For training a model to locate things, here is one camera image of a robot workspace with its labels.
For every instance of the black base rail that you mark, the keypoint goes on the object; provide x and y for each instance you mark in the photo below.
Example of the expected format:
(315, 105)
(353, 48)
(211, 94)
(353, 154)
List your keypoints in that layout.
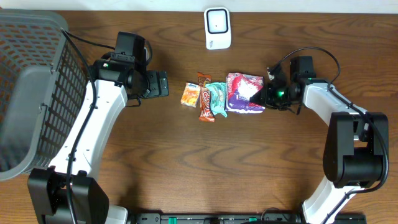
(272, 217)

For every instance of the purple tissue pack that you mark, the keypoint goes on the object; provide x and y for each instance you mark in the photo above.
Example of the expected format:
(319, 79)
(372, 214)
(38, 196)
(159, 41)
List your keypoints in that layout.
(240, 88)

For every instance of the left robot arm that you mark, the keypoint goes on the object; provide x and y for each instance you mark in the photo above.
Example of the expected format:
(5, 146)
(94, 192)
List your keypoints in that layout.
(67, 191)

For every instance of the white barcode scanner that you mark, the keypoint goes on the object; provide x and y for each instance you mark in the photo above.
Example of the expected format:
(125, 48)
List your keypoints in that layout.
(217, 28)

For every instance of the red orange snack bar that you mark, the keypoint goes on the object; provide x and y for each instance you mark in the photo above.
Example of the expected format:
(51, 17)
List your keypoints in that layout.
(205, 98)

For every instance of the mint green wipes pack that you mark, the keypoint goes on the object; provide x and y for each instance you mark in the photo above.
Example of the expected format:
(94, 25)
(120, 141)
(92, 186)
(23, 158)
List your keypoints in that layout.
(218, 98)

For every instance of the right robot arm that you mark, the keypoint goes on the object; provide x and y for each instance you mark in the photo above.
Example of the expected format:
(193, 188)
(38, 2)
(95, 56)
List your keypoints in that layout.
(356, 154)

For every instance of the grey plastic mesh basket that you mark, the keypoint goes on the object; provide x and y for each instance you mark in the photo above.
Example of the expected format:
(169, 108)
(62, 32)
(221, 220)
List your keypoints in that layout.
(42, 89)

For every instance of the orange Kleenex tissue pack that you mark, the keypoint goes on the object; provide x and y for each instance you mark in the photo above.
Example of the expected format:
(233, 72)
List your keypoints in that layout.
(190, 95)

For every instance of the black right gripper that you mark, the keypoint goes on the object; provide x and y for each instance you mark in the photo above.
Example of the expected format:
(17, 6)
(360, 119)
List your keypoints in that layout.
(264, 95)

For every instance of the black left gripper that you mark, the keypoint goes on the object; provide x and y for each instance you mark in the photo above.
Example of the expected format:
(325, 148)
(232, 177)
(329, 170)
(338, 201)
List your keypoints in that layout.
(160, 83)

